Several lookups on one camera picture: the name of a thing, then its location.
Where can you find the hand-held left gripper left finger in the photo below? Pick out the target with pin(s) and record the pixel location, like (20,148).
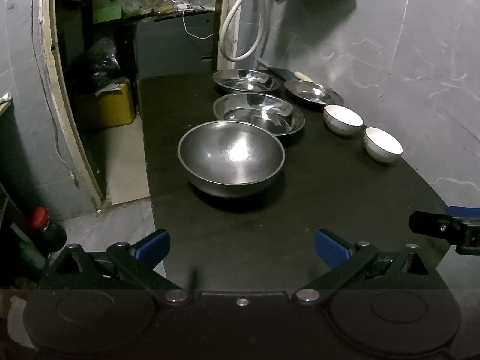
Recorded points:
(152,249)

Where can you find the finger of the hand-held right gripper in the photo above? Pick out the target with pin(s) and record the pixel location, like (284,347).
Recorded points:
(467,212)
(431,225)

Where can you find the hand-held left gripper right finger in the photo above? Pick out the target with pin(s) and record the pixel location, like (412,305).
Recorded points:
(332,249)

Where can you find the white ceramic bowl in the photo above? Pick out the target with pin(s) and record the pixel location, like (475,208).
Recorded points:
(382,144)
(343,118)

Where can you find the deep steel bowl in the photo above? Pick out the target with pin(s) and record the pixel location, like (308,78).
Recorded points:
(230,157)

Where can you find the large steel plate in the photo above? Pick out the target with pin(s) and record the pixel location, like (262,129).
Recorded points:
(258,114)

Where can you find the red-capped dark bottle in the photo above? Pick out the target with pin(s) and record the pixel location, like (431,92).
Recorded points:
(48,234)

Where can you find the black plastic bag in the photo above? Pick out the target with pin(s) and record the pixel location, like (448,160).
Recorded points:
(97,63)

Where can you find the black cabinet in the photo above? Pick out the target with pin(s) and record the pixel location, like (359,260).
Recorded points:
(168,48)

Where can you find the wooden shelf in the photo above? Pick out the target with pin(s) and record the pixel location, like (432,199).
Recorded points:
(4,107)

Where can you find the green box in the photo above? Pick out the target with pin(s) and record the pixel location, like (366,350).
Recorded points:
(107,14)

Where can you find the pale door frame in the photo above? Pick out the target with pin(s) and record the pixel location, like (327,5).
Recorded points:
(95,191)

